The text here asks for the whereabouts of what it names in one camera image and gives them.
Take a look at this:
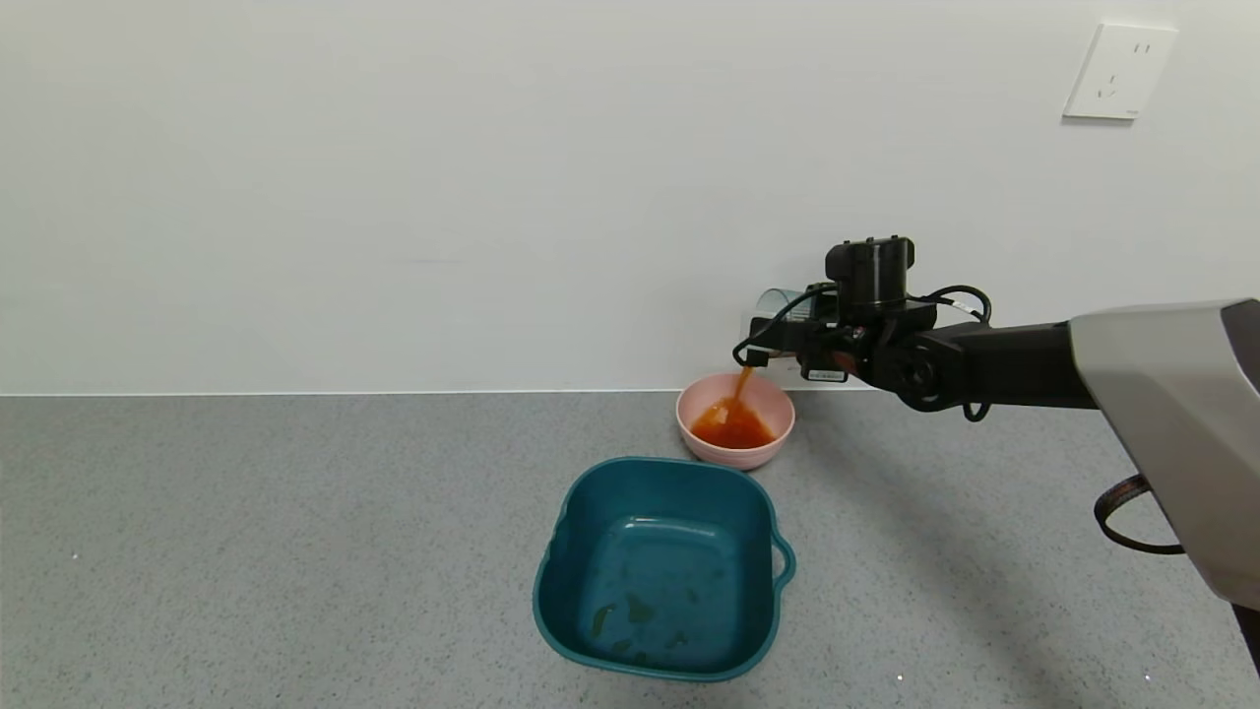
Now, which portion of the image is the pink round bowl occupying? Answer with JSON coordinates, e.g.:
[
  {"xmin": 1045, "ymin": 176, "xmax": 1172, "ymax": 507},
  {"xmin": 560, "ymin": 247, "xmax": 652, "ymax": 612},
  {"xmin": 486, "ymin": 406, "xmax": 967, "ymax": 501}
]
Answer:
[{"xmin": 675, "ymin": 372, "xmax": 796, "ymax": 471}]

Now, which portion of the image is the black camera cable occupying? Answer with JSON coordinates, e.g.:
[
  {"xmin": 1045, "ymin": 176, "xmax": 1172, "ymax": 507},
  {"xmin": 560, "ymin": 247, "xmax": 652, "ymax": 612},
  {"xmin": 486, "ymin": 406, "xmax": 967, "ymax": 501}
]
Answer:
[{"xmin": 731, "ymin": 283, "xmax": 839, "ymax": 368}]

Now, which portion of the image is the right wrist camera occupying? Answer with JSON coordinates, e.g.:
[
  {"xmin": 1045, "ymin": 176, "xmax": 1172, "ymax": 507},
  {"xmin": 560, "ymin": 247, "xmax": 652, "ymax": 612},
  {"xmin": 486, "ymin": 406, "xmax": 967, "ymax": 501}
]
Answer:
[{"xmin": 744, "ymin": 314, "xmax": 804, "ymax": 368}]

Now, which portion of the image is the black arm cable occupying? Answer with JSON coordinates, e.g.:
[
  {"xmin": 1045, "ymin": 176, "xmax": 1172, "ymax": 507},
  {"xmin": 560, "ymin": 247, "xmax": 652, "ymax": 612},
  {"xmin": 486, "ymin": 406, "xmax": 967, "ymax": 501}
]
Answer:
[{"xmin": 911, "ymin": 285, "xmax": 994, "ymax": 423}]

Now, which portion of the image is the dark strap loop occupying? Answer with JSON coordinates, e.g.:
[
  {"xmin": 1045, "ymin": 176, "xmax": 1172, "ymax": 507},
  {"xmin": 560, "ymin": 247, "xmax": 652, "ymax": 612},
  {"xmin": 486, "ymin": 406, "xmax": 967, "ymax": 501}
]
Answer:
[{"xmin": 1094, "ymin": 474, "xmax": 1184, "ymax": 556}]

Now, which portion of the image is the teal square plastic basin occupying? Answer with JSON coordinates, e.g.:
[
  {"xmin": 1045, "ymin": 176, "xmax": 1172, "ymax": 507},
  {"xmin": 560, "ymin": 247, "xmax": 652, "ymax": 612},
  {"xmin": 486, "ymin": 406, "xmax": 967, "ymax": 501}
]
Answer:
[{"xmin": 533, "ymin": 456, "xmax": 797, "ymax": 682}]

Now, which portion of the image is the orange liquid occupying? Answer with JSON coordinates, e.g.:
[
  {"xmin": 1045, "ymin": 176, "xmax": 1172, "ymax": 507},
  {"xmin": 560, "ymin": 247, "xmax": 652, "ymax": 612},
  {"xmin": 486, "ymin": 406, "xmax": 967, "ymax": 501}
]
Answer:
[{"xmin": 689, "ymin": 366, "xmax": 778, "ymax": 451}]

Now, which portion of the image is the white wall socket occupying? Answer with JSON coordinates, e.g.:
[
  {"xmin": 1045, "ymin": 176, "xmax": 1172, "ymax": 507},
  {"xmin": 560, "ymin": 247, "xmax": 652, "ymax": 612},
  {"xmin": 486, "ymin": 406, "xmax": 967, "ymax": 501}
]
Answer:
[{"xmin": 1062, "ymin": 24, "xmax": 1179, "ymax": 122}]

